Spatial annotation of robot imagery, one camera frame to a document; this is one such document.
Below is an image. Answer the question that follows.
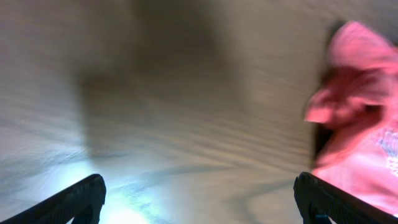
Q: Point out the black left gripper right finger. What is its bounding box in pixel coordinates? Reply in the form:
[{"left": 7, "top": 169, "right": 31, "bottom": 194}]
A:
[{"left": 294, "top": 172, "right": 397, "bottom": 224}]

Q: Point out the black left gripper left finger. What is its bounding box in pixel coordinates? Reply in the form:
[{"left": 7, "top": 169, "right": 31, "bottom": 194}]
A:
[{"left": 1, "top": 174, "right": 106, "bottom": 224}]

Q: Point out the red soccer t-shirt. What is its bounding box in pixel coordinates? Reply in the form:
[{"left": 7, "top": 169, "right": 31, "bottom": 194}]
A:
[{"left": 305, "top": 21, "right": 397, "bottom": 215}]

